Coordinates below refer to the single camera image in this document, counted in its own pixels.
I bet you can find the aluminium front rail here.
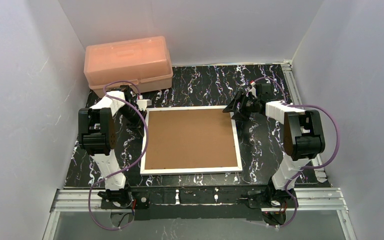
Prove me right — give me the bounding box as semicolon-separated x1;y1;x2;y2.
43;187;356;240

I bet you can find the pink plastic storage box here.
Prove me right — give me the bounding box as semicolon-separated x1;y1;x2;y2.
84;36;173;97

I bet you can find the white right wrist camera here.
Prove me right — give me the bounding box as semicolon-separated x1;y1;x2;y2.
247;81;257;97

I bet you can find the brown backing board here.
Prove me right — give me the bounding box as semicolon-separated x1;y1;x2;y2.
144;108;239;170

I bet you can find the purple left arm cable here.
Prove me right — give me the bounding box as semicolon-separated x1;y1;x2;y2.
88;81;150;232

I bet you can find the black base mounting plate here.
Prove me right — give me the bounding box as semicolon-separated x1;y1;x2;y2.
97;185;296;225

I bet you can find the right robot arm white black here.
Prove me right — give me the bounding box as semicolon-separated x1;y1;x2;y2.
223;81;325;191

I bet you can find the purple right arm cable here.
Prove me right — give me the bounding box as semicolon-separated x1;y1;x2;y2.
249;76;341;229

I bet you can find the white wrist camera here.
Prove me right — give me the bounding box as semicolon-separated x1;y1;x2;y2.
136;95;152;111
247;81;257;97

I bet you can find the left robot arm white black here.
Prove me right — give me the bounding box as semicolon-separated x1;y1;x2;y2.
78;85;152;191

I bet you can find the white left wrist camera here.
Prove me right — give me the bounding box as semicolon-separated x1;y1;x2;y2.
136;95;152;111

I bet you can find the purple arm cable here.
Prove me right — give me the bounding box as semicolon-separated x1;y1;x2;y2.
249;76;341;229
88;81;150;232

